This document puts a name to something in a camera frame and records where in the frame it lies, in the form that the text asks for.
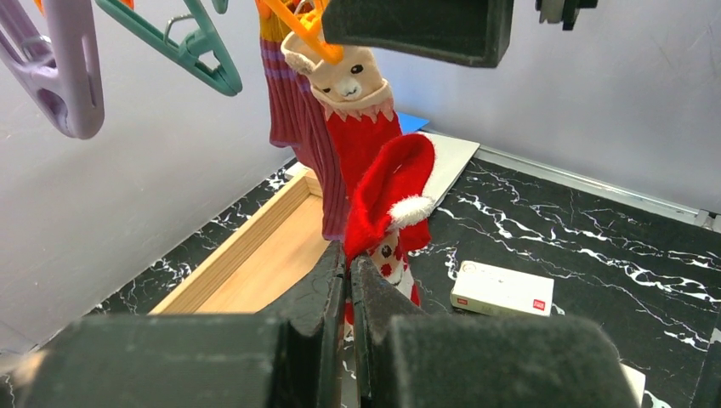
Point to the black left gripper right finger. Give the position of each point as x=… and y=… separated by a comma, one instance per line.
x=406, y=357

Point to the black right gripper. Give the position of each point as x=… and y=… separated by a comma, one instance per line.
x=472, y=33

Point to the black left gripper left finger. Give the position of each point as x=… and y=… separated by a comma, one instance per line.
x=285, y=355

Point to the beige animal face sock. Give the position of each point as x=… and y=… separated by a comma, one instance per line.
x=358, y=104

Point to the red white striped sock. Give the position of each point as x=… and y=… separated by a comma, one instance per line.
x=389, y=213

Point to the purple sock with yellow cuff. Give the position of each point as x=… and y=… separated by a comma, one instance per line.
x=297, y=121

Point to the wooden hanger rack stand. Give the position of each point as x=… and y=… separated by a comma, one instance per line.
x=277, y=247

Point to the white card box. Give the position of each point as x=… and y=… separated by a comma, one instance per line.
x=490, y=290

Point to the blue folder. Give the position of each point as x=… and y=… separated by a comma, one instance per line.
x=411, y=124

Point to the orange front-centre clothes peg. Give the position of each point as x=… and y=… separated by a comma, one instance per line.
x=307, y=26

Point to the small white printed box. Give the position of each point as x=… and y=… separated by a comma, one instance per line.
x=636, y=380

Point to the teal front clothes peg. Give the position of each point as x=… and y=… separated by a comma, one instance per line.
x=201, y=52

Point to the lilac clothes peg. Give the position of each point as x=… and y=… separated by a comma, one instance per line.
x=59, y=70

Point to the aluminium rail base frame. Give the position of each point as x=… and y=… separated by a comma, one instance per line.
x=698, y=217

